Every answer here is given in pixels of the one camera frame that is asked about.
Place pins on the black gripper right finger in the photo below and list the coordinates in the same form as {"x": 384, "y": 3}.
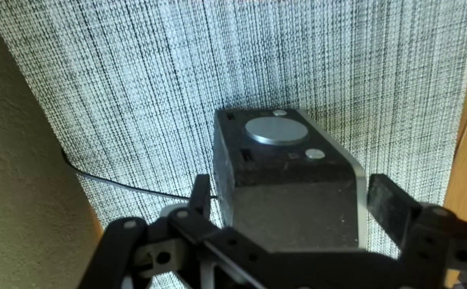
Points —
{"x": 392, "y": 207}

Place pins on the grey woven placemat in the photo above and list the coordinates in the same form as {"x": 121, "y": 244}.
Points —
{"x": 130, "y": 86}

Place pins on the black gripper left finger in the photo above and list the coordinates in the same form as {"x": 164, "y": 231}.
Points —
{"x": 199, "y": 197}

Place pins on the black clock radio gadget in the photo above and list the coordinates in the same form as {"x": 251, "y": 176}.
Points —
{"x": 286, "y": 183}

